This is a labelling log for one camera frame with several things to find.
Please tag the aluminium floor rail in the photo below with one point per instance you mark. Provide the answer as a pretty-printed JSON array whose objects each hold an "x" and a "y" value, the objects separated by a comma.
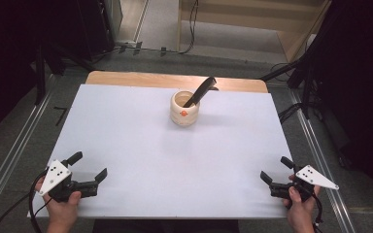
[
  {"x": 9, "y": 168},
  {"x": 320, "y": 161}
]

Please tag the cream ribbed ceramic cup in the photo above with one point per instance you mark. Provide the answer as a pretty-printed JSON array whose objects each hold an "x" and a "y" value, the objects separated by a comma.
[{"x": 184, "y": 116}]

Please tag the power strip with plugs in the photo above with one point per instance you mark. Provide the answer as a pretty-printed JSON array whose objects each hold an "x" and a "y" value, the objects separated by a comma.
[{"x": 131, "y": 47}]

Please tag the person's dark lap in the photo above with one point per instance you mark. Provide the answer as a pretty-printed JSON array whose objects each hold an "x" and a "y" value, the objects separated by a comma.
[{"x": 165, "y": 227}]

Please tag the black comb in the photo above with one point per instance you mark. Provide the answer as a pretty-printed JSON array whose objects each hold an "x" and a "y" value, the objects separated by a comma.
[{"x": 202, "y": 89}]

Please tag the dark curtain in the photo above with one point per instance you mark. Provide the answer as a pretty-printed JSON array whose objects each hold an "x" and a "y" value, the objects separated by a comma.
[
  {"x": 9, "y": 48},
  {"x": 359, "y": 81}
]

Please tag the wooden table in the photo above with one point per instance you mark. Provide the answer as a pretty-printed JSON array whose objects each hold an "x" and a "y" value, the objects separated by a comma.
[{"x": 136, "y": 79}]

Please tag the light wooden shelf unit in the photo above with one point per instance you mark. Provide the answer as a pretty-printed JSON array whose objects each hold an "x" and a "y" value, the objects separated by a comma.
[{"x": 239, "y": 19}]

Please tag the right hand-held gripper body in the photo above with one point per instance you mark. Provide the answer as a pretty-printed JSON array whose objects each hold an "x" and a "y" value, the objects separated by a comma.
[{"x": 314, "y": 177}]

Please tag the person's right hand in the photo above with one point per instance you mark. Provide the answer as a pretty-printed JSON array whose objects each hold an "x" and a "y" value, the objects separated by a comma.
[{"x": 299, "y": 212}]

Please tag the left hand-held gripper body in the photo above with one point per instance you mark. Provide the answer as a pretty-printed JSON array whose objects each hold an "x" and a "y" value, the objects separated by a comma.
[{"x": 58, "y": 178}]

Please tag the white table mat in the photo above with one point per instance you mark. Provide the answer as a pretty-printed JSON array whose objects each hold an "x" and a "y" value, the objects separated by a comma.
[{"x": 162, "y": 168}]

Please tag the person's left hand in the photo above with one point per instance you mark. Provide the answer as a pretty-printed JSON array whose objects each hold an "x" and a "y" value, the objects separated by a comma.
[{"x": 61, "y": 212}]

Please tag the black metal stand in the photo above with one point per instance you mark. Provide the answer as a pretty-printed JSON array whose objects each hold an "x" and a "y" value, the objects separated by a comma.
[
  {"x": 40, "y": 74},
  {"x": 306, "y": 84}
]

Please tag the dark cabinet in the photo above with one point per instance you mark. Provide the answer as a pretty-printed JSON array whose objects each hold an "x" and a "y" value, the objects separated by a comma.
[{"x": 94, "y": 26}]

